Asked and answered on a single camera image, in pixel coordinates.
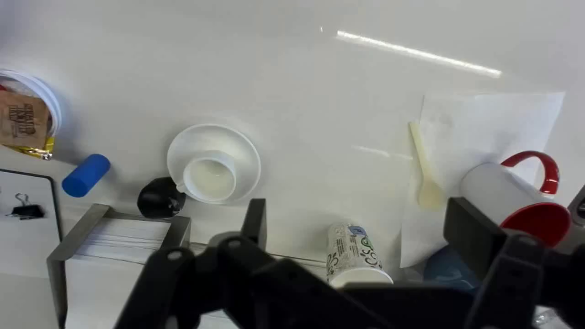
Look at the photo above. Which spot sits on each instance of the black binder clip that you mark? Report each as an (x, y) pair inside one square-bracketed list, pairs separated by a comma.
[(27, 211)]

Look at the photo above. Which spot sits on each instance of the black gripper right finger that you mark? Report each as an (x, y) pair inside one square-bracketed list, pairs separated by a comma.
[(522, 281)]

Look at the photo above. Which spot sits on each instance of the white paper towel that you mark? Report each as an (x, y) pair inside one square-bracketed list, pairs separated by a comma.
[(475, 129)]

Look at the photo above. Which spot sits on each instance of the dark blue bowl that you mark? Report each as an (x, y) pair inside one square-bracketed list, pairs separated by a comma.
[(448, 268)]

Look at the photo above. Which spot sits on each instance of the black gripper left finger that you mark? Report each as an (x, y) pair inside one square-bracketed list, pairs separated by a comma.
[(182, 286)]

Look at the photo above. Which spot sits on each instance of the white saucer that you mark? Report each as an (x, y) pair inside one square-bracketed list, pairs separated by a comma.
[(243, 153)]

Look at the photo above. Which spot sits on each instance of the white board with black edge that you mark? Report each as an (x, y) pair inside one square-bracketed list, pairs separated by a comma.
[(29, 249)]

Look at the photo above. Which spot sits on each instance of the printed white paper cup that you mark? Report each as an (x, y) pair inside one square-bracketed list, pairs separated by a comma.
[(349, 249)]

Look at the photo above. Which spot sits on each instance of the white napkin stack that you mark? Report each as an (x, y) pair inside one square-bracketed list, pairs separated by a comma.
[(115, 244)]

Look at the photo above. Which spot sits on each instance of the black round object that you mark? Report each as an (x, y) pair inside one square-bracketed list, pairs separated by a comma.
[(157, 198)]

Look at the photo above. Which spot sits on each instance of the blue cylinder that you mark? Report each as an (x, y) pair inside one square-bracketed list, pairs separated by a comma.
[(84, 176)]

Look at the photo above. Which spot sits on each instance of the white mug with red inside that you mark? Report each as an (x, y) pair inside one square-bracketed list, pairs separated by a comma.
[(493, 193)]

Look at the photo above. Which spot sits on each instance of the white snack bowl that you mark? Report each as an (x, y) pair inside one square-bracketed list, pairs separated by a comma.
[(49, 98)]

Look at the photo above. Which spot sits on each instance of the small white cup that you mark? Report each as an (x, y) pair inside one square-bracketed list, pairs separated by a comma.
[(210, 176)]

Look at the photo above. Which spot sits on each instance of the brown snack packet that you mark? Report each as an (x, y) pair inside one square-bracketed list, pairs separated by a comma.
[(20, 122)]

